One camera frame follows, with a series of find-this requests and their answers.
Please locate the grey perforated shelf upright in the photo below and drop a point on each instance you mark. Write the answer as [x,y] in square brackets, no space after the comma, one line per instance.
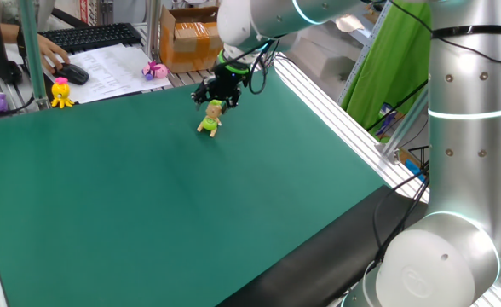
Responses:
[367,47]

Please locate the aluminium frame strut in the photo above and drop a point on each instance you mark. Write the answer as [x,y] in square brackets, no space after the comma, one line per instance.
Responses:
[406,123]

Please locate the aluminium frame post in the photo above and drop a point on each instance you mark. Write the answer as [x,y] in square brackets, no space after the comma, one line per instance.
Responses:
[153,25]
[33,51]

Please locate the brown cardboard box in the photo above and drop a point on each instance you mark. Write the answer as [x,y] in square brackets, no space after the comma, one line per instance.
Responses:
[188,42]

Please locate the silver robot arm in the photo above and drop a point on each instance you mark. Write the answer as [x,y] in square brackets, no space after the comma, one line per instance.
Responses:
[468,128]

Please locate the white foam block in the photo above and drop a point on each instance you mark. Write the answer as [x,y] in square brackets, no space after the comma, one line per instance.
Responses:
[327,59]

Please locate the black keyboard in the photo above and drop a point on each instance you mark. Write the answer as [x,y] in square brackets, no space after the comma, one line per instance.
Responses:
[93,36]

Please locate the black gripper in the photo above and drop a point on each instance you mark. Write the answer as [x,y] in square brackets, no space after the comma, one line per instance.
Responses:
[225,83]

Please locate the bare forearm of operator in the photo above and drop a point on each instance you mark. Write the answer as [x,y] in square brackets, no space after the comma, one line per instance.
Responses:
[14,32]

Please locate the wind-up crawling baby toy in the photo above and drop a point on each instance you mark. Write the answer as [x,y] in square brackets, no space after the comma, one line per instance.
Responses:
[210,123]

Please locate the yellow octopus toy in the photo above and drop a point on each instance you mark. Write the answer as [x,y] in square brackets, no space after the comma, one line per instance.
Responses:
[61,91]

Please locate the black table mat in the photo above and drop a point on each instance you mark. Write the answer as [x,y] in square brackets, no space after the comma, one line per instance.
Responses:
[318,264]

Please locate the hand of computer operator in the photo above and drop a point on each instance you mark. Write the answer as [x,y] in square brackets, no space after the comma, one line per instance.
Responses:
[50,51]

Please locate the green cloth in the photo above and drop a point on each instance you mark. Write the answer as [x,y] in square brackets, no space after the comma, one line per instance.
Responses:
[391,64]

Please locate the black computer mouse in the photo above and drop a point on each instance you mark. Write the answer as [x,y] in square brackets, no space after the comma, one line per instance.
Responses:
[73,74]

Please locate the pink wind-up toy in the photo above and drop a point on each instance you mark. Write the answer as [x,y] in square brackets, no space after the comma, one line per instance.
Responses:
[159,70]

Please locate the white printed paper sheet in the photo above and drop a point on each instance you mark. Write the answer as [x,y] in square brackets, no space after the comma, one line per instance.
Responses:
[114,72]

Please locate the green table mat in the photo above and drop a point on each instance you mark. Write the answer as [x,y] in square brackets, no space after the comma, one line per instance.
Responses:
[105,192]

